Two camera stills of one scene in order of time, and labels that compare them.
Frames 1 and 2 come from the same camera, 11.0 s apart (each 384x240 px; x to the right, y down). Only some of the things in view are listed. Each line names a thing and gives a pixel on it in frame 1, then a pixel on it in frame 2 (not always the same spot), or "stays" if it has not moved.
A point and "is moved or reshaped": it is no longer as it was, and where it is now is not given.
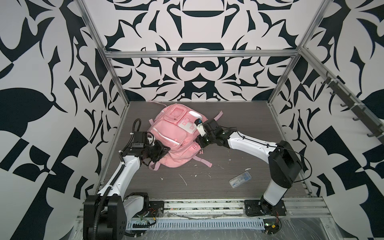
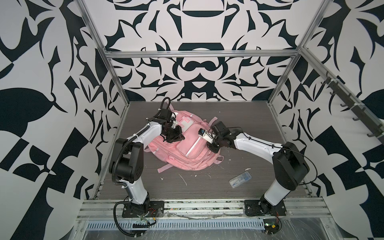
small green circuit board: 271,225 stays
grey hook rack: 361,111 stays
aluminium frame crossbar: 206,52 stays
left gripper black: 161,150 to 179,135
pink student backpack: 174,126 is moved or reshaped
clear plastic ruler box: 240,179 stays
